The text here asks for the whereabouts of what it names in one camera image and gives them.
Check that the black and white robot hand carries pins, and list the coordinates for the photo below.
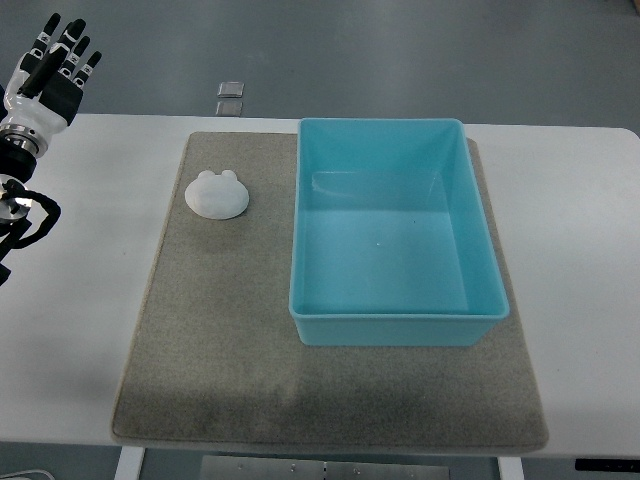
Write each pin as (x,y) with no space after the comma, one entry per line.
(47,86)

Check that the blue plastic box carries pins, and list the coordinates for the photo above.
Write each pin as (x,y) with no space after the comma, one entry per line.
(391,236)

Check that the lower metal floor plate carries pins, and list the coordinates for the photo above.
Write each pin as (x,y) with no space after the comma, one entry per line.
(229,108)

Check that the metal floor plate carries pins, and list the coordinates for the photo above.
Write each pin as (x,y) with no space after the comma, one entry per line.
(231,89)
(229,108)

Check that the upper metal floor plate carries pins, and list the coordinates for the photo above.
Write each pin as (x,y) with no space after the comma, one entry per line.
(231,89)

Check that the grey felt mat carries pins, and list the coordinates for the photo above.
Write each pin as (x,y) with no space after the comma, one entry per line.
(216,361)

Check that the left white table leg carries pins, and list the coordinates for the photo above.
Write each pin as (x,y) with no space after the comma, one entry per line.
(130,463)

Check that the white table leg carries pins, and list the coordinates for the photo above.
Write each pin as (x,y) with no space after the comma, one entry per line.
(510,468)
(130,463)

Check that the metal table crossbar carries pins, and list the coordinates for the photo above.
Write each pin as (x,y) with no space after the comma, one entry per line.
(227,467)

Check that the right white table leg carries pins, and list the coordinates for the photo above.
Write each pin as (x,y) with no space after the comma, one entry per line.
(510,468)

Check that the black table control panel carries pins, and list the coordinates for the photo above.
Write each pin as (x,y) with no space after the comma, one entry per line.
(607,465)

